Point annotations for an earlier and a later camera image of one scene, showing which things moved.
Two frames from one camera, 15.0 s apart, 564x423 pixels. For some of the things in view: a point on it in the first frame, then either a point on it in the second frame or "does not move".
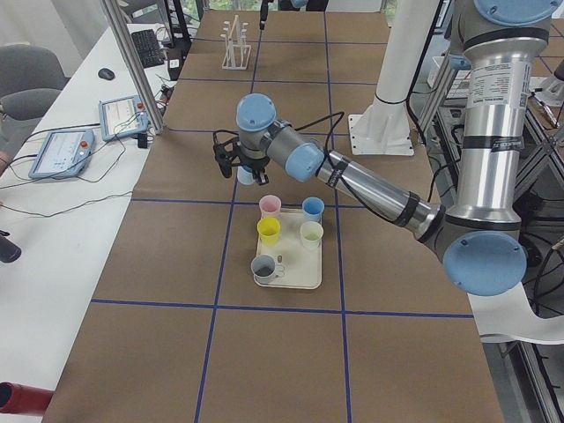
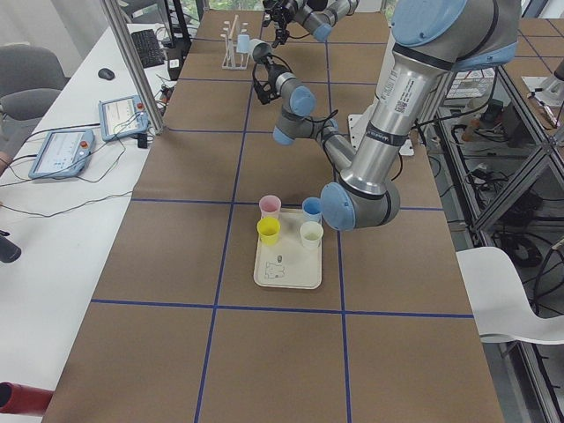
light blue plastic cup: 244,177 to 243,43
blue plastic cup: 313,208 does not move
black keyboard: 148,48 does not move
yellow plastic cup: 269,228 does not move
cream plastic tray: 303,267 does not move
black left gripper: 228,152 to 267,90
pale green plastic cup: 311,233 does not move
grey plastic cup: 263,267 to 260,49
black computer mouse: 106,74 does not move
